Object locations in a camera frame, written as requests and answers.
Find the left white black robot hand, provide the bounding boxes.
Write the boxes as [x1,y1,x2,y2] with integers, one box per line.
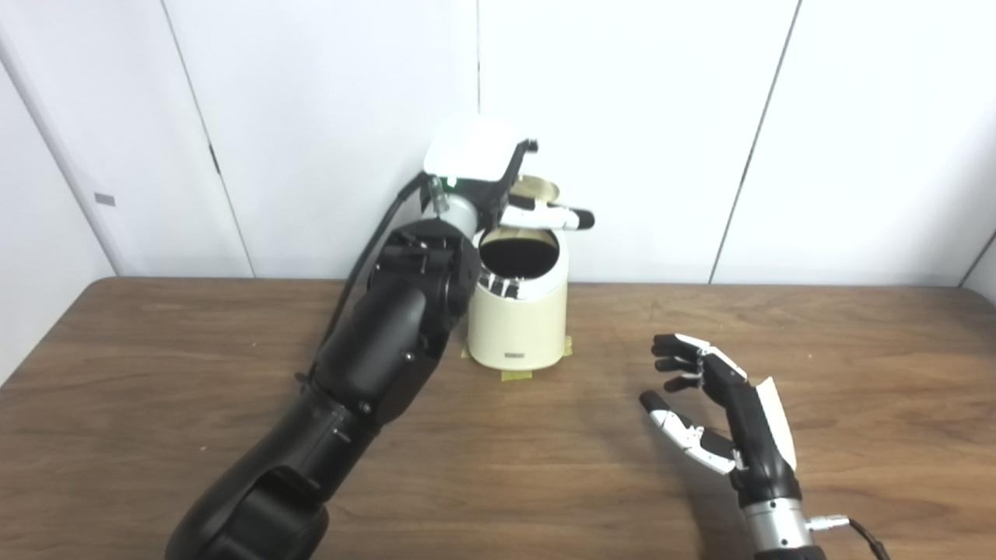
[423,115,596,233]

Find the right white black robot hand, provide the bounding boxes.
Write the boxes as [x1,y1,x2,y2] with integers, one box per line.
[640,333,802,510]

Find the cream round bin lid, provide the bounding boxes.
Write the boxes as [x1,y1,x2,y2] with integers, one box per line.
[510,175,561,232]

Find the cream-colored round bin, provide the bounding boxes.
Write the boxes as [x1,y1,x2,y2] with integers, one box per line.
[465,226,570,371]

